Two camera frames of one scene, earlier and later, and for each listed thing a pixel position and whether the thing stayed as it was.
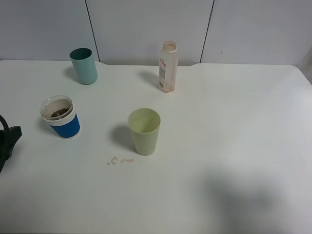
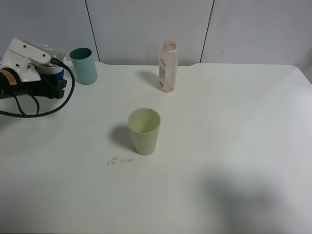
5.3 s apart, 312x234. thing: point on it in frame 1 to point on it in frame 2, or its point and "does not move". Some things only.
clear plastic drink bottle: [168, 67] does not move
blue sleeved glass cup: [59, 111] to [50, 70]
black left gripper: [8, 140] to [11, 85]
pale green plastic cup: [145, 124] does not move
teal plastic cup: [82, 60] does not move
